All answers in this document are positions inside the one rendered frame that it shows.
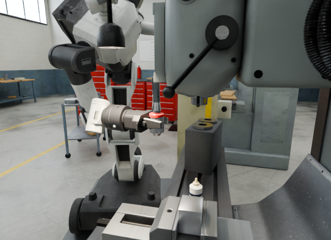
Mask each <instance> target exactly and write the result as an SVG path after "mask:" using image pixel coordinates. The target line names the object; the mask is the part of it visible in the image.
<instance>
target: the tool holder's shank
mask: <svg viewBox="0 0 331 240"><path fill-rule="evenodd" d="M151 110H152V111H153V114H159V113H160V110H161V103H160V83H154V80H153V77H152V109H151Z"/></svg>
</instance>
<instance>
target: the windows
mask: <svg viewBox="0 0 331 240"><path fill-rule="evenodd" d="M0 15H4V16H9V17H13V18H17V19H21V20H25V21H30V22H34V23H38V24H42V25H47V17H46V8H45V0H0Z"/></svg>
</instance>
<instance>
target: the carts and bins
mask: <svg viewBox="0 0 331 240"><path fill-rule="evenodd" d="M97 94H98V96H99V97H101V98H104V97H103V96H100V92H97ZM78 104H79V101H78V98H77V97H75V98H69V99H65V103H64V104H61V107H62V115H63V124H64V134H65V143H66V155H65V157H66V158H70V157H71V154H70V153H69V149H68V140H77V141H78V142H81V141H82V140H83V139H97V147H98V151H97V153H96V155H97V156H98V157H100V156H101V154H102V153H101V152H100V148H99V138H100V136H101V134H97V133H91V132H87V131H85V127H84V125H79V115H78ZM65 106H75V107H76V117H77V126H76V128H75V129H74V130H73V131H72V132H71V133H70V134H69V135H68V136H67V130H66V116H65ZM103 140H106V136H105V131H104V137H103Z"/></svg>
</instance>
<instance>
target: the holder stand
mask: <svg viewBox="0 0 331 240"><path fill-rule="evenodd" d="M222 125H223V121H219V120H217V119H215V118H208V117H204V118H199V119H198V120H197V121H196V122H194V123H193V124H192V125H191V126H189V127H188V128H187V129H186V130H185V167H184V170H186V171H193V172H198V173H203V174H208V175H212V173H213V171H214V168H215V166H216V164H217V162H218V160H219V158H220V156H221V142H222Z"/></svg>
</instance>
